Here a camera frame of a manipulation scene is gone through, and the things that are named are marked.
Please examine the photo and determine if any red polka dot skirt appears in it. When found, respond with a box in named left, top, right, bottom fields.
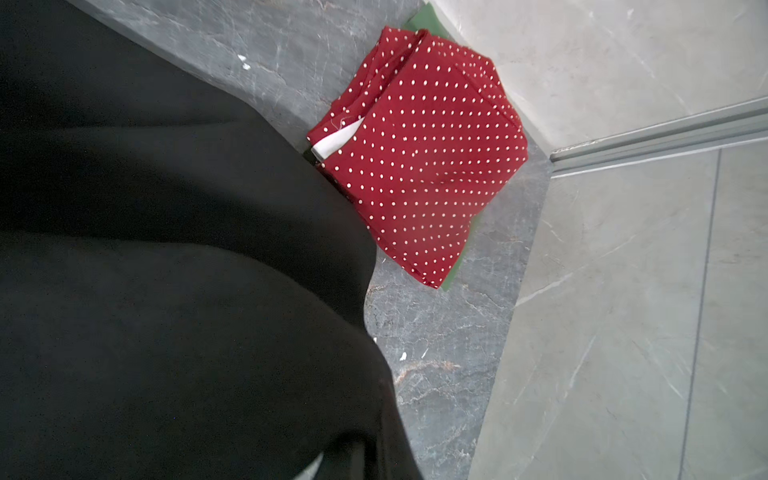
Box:
left=307, top=27, right=528, bottom=288

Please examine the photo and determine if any black skirt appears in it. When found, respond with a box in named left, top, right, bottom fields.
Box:
left=1, top=1, right=421, bottom=479

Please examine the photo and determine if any green skirt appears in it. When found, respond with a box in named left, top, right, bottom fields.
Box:
left=404, top=1, right=476, bottom=291

